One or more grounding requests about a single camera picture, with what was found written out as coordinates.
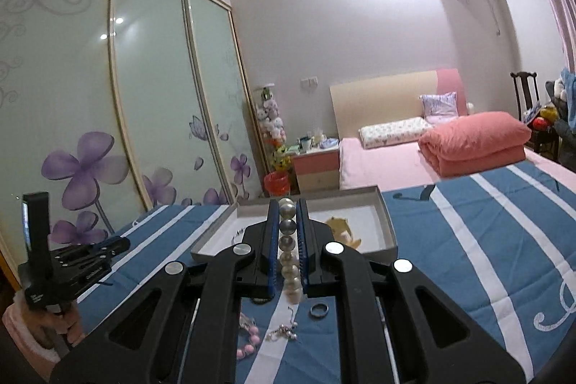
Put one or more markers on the pink beige nightstand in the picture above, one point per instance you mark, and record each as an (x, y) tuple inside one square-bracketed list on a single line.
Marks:
[(317, 170)]

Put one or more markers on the grey cardboard tray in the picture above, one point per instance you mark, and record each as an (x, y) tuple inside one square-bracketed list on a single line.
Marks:
[(375, 222)]

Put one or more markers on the red trash bin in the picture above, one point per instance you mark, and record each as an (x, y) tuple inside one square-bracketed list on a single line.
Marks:
[(276, 185)]

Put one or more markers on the dark wooden chair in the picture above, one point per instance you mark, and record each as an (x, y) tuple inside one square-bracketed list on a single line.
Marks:
[(524, 94)]

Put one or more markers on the light blue cloth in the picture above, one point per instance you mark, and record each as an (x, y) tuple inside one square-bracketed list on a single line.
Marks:
[(328, 143)]

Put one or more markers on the white pipe duct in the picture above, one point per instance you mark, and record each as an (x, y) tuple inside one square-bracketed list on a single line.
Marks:
[(492, 1)]

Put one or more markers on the lavender pillow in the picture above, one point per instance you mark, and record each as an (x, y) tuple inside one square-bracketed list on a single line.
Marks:
[(440, 107)]

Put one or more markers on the white patterned pillow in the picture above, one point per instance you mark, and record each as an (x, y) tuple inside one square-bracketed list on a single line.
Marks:
[(391, 133)]

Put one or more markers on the floral sliding door wardrobe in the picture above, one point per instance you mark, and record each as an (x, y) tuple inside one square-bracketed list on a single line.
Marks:
[(148, 96)]

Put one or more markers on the white wall socket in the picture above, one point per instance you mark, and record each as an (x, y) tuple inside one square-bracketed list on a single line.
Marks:
[(309, 82)]

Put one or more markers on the silver bangle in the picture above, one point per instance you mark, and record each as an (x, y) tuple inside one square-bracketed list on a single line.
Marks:
[(234, 238)]

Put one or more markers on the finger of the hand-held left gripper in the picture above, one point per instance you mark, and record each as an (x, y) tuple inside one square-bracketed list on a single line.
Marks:
[(112, 247)]

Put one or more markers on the beige pink headboard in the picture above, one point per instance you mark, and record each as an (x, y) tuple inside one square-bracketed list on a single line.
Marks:
[(378, 100)]

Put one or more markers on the silver earrings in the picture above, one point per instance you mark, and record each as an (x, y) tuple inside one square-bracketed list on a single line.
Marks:
[(283, 331)]

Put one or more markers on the folded coral quilt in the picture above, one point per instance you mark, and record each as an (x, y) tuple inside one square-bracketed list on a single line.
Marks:
[(472, 141)]

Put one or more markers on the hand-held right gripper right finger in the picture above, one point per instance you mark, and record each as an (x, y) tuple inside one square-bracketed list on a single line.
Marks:
[(304, 249)]

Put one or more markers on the person's pink sleeved left forearm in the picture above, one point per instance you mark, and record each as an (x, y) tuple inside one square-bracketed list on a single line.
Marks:
[(31, 330)]

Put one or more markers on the plush toy tube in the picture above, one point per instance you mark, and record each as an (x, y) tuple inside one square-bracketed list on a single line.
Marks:
[(272, 123)]

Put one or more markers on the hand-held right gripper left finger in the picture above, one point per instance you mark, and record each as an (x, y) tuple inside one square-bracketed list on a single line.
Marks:
[(274, 249)]

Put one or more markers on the pink bed sheet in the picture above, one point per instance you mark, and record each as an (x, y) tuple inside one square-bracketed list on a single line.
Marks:
[(382, 166)]

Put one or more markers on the blue white striped blanket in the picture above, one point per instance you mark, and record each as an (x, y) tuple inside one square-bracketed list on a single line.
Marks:
[(450, 253)]

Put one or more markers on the yellow ornament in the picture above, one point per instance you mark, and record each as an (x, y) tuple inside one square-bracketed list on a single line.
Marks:
[(342, 231)]

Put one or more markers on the blue plush toy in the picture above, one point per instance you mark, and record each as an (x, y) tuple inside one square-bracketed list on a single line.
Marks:
[(569, 96)]

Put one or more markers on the green box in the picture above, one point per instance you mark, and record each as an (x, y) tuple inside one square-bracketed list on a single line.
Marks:
[(293, 149)]

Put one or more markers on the red yellow balls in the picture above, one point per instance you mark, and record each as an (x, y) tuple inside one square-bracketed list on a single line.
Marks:
[(543, 117)]

